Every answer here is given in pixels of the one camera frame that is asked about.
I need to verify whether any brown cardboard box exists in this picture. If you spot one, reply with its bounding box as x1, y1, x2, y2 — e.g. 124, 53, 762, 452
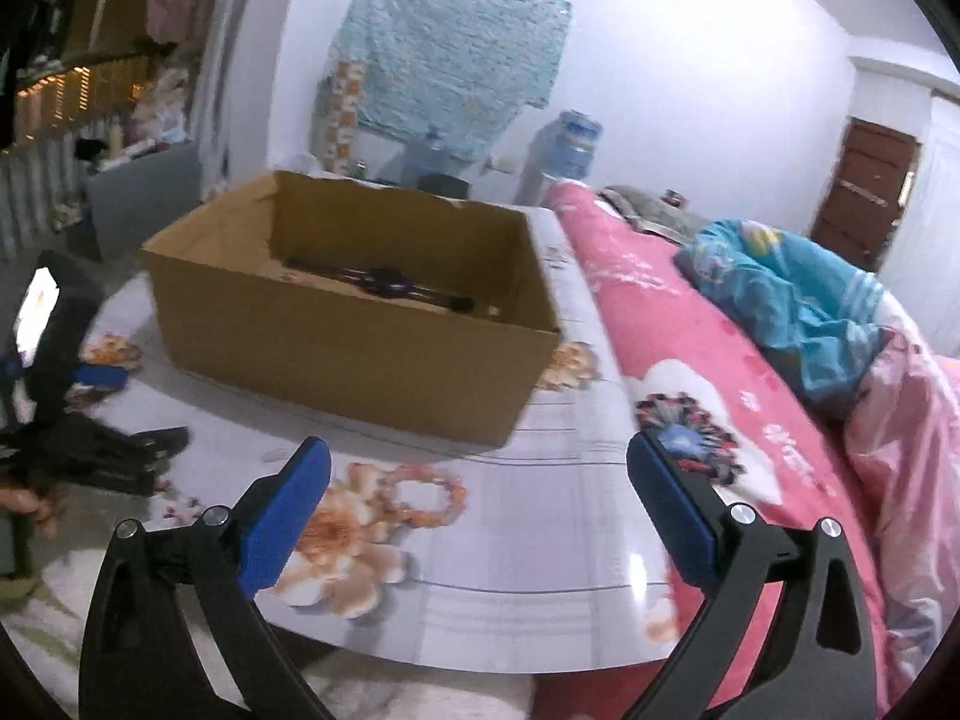
142, 171, 560, 445

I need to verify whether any pink orange bead bracelet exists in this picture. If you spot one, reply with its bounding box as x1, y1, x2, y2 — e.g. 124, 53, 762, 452
376, 461, 469, 529

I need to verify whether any blue blanket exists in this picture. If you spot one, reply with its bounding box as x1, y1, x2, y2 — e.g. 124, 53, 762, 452
674, 220, 892, 419

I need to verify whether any pink quilt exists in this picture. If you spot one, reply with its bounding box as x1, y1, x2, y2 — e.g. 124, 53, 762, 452
843, 332, 958, 700

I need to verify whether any brown wooden door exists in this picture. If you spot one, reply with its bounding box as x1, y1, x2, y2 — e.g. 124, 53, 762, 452
809, 117, 919, 271

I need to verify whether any teal cloth on wall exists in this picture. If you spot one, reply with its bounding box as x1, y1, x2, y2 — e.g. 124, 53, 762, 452
327, 0, 573, 163

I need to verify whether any grey storage box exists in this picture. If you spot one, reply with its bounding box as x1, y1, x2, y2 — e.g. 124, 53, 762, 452
86, 143, 202, 262

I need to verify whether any blue water bottle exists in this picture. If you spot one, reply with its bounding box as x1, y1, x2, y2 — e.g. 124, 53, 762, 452
540, 110, 604, 181

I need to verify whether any dark blue smart watch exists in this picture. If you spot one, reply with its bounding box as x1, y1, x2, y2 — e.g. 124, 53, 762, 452
283, 257, 475, 314

